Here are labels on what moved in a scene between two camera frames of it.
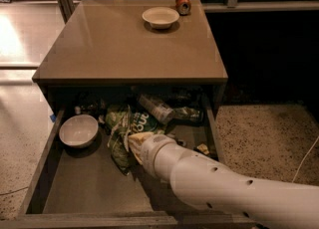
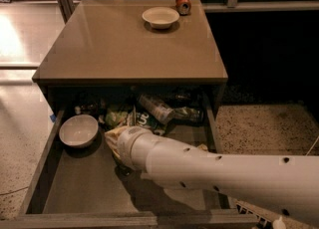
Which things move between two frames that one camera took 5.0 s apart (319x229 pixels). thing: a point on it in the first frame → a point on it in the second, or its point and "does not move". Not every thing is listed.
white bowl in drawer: (78, 130) does not move
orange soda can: (182, 2) does not move
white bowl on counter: (160, 17) does not move
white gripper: (153, 149) → (128, 143)
